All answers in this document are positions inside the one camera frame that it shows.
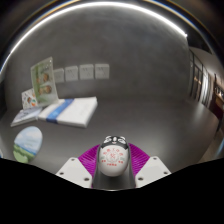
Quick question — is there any round landscape-print mouse pad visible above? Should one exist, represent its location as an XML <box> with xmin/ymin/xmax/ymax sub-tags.
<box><xmin>12</xmin><ymin>125</ymin><xmax>44</xmax><ymax>164</ymax></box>

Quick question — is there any dark-framed glass door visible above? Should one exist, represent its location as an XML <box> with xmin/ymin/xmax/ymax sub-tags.
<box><xmin>188</xmin><ymin>48</ymin><xmax>224</xmax><ymax>134</ymax></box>

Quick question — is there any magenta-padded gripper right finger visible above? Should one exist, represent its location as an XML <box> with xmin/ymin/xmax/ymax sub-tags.
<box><xmin>128</xmin><ymin>143</ymin><xmax>172</xmax><ymax>189</ymax></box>

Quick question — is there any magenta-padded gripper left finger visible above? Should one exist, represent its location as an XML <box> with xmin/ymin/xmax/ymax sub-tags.
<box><xmin>55</xmin><ymin>143</ymin><xmax>101</xmax><ymax>189</ymax></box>

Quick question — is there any white cartoon-print card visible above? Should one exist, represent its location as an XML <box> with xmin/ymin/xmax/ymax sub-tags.
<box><xmin>21</xmin><ymin>87</ymin><xmax>38</xmax><ymax>110</ymax></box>

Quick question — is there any grey striped-cover book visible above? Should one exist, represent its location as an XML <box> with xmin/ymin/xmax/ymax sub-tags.
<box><xmin>10</xmin><ymin>106</ymin><xmax>44</xmax><ymax>128</ymax></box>

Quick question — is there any green food-photo leaflet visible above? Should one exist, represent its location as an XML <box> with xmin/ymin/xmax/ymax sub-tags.
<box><xmin>30</xmin><ymin>56</ymin><xmax>60</xmax><ymax>108</ymax></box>

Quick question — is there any white book with blue stripe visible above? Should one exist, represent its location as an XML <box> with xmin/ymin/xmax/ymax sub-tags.
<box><xmin>37</xmin><ymin>96</ymin><xmax>99</xmax><ymax>129</ymax></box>

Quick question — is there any white panda-print computer mouse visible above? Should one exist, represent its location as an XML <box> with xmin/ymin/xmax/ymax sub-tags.
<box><xmin>96</xmin><ymin>134</ymin><xmax>131</xmax><ymax>178</ymax></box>

